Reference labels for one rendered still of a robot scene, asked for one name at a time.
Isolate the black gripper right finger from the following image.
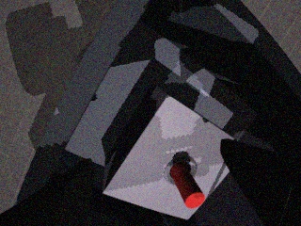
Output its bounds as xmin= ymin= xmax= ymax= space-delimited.
xmin=221 ymin=138 xmax=301 ymax=226

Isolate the red peg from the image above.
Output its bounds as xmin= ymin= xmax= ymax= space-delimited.
xmin=170 ymin=161 xmax=206 ymax=208

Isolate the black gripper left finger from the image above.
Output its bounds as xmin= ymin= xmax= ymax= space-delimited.
xmin=0 ymin=158 xmax=95 ymax=226

